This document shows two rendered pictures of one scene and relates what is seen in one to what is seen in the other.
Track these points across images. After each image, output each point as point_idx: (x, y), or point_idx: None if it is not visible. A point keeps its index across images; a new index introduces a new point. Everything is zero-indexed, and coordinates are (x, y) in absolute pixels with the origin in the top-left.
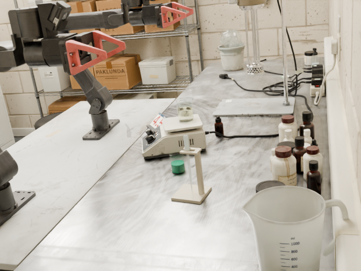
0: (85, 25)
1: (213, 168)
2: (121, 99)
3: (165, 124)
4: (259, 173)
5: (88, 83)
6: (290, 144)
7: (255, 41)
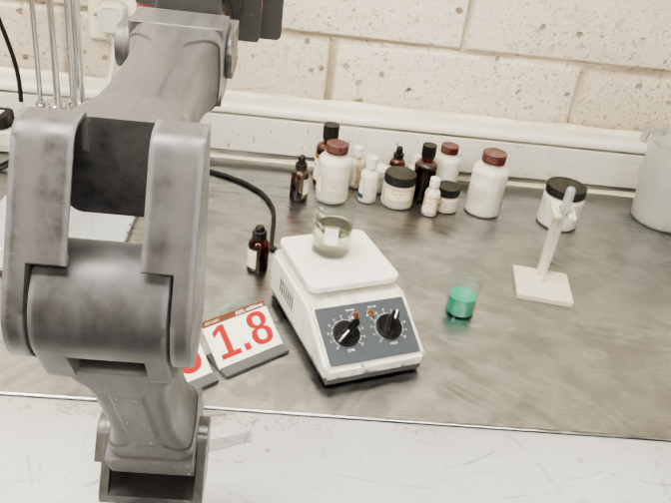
0: (196, 120)
1: (431, 269)
2: None
3: (359, 278)
4: (440, 227)
5: (188, 391)
6: (399, 170)
7: (38, 46)
